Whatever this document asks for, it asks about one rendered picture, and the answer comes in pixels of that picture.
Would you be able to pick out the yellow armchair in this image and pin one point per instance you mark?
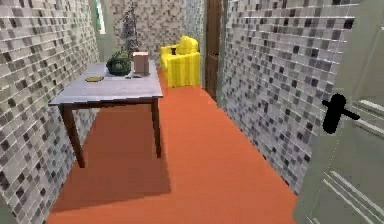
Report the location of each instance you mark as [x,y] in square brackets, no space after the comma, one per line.
[181,66]

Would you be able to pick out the dark brown room door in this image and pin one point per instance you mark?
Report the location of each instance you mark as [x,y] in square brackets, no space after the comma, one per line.
[213,50]

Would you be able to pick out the small flat grey object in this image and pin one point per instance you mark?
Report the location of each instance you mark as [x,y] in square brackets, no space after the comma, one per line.
[133,76]

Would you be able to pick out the tan cardboard box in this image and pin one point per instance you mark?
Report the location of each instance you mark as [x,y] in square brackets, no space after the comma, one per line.
[141,62]

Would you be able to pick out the grey table with brown legs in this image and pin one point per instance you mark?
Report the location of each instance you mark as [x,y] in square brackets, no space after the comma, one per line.
[113,87]

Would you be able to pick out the dark green round plant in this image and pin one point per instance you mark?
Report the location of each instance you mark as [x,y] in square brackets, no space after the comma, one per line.
[118,64]

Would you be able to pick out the tall grey house plant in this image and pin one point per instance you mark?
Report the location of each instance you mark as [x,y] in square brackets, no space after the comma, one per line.
[130,30]

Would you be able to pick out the flat olive yellow dish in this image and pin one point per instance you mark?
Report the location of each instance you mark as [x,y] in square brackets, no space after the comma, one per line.
[94,79]

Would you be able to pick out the pale grey-green room door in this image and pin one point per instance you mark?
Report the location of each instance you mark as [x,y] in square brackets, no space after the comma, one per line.
[350,133]

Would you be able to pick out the window with green frame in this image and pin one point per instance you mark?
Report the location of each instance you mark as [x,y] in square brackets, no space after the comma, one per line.
[99,16]

